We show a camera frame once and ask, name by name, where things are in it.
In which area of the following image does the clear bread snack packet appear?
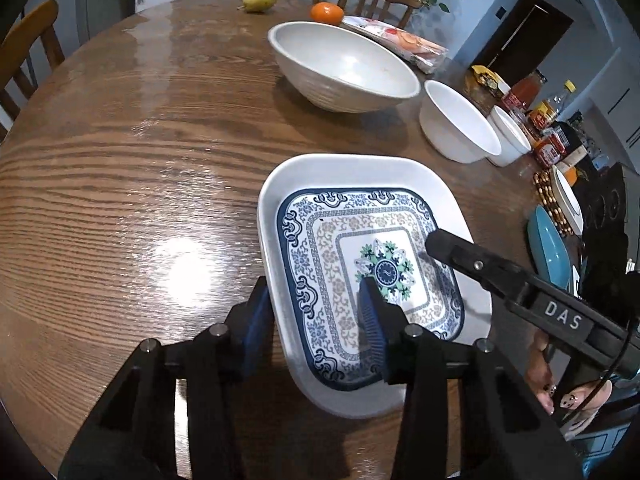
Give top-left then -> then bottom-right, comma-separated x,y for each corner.
341,16 -> 448,74

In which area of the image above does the small white ribbed cup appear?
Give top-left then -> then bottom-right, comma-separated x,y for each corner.
486,106 -> 532,168

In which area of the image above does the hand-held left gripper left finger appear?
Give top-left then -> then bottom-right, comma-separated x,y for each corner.
57,276 -> 276,480

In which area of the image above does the large white bowl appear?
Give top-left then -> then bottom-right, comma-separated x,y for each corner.
267,21 -> 421,113

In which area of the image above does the square blue patterned plate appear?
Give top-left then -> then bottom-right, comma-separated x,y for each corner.
257,154 -> 493,420

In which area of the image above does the dark wooden door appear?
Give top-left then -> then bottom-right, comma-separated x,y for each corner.
485,0 -> 574,73

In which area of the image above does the clear bottle yellow cap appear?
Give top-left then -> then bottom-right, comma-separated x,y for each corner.
542,80 -> 577,117

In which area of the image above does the small red label jar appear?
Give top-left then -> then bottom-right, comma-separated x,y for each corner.
529,102 -> 558,132

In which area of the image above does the wooden beaded trivet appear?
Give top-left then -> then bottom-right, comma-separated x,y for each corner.
532,167 -> 576,236

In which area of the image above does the orange mandarin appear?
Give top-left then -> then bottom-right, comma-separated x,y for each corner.
309,2 -> 345,24

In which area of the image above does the grey refrigerator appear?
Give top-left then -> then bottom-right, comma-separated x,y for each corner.
20,0 -> 136,61

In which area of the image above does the yellow snack packet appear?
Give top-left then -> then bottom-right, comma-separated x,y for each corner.
471,65 -> 512,96

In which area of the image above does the red sauce bottle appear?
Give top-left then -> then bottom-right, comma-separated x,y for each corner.
501,71 -> 546,111

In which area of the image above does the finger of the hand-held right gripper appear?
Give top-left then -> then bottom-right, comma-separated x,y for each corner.
425,229 -> 538,311

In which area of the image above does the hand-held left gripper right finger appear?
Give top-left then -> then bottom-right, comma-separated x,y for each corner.
356,276 -> 586,480

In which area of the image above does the person's right hand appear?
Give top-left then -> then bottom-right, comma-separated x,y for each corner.
527,330 -> 613,433

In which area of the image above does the medium white bowl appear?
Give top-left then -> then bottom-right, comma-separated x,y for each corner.
419,80 -> 502,164

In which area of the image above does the teal plate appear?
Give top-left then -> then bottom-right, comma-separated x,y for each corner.
527,206 -> 573,291

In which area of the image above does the white dish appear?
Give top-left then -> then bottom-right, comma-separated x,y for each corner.
550,165 -> 585,236

